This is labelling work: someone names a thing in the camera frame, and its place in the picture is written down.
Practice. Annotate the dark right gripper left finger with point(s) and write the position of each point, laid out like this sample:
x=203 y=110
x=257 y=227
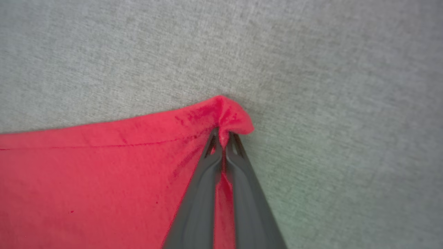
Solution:
x=199 y=200

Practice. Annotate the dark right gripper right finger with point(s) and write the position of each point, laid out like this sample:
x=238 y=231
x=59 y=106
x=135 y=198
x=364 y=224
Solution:
x=251 y=207

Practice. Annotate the red garment with white stripes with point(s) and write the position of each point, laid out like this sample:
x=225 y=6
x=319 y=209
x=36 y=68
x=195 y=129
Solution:
x=97 y=186

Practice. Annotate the grey fabric sofa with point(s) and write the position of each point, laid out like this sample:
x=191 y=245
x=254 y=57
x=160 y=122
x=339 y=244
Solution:
x=311 y=69

